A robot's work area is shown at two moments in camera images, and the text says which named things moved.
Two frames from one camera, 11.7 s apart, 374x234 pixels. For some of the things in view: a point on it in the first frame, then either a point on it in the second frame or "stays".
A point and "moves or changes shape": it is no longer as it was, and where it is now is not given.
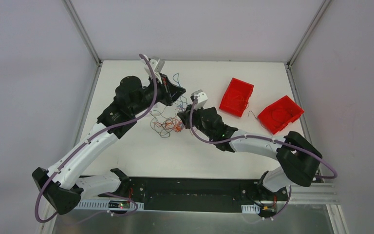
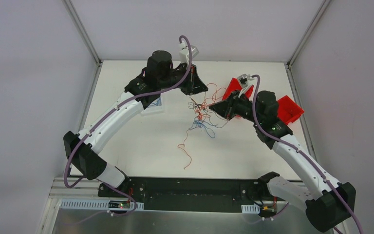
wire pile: (163, 126) moves or changes shape
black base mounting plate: (195, 194) stays
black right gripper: (193, 118) → (231, 106)
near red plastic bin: (280, 114) stays
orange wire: (178, 127) → (212, 97)
